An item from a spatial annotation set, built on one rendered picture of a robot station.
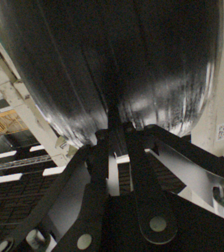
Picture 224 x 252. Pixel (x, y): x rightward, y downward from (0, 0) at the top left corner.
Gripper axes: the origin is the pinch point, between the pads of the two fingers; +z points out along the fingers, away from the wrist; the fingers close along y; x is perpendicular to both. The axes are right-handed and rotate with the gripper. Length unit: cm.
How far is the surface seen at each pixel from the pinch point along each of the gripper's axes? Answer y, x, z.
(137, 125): 2.8, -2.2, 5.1
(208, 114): 26.0, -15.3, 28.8
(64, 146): -41, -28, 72
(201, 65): 12.1, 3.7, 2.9
